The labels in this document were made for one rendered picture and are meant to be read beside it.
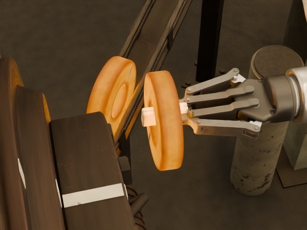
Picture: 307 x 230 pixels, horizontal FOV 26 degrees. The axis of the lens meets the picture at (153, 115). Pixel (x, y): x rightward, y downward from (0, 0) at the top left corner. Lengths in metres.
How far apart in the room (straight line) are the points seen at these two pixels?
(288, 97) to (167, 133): 0.20
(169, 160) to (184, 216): 0.90
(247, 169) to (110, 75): 0.75
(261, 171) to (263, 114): 0.78
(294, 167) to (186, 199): 0.33
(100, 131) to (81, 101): 1.57
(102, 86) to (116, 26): 1.16
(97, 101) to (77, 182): 0.66
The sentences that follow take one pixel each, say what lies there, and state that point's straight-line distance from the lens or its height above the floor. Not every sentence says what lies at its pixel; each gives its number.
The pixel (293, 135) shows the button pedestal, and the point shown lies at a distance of 1.90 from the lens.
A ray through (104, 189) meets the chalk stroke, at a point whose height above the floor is 1.26.
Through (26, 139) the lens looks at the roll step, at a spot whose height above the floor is 1.28.
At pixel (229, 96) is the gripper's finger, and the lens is 1.04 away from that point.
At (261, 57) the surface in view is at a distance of 1.53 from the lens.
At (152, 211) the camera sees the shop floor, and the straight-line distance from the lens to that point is 1.88.
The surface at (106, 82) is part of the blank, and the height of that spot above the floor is 0.78.
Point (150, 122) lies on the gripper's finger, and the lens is 1.02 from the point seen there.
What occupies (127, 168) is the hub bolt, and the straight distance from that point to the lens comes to 0.50.
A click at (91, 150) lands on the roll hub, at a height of 1.25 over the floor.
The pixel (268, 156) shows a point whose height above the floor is 0.21.
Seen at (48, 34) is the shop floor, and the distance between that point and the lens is 2.29.
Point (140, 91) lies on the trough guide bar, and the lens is 1.25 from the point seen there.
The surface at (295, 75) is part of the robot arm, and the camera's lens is 1.05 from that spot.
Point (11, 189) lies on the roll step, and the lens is 0.42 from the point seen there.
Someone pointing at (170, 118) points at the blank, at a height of 0.89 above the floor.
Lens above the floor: 1.68
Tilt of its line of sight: 55 degrees down
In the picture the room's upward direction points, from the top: straight up
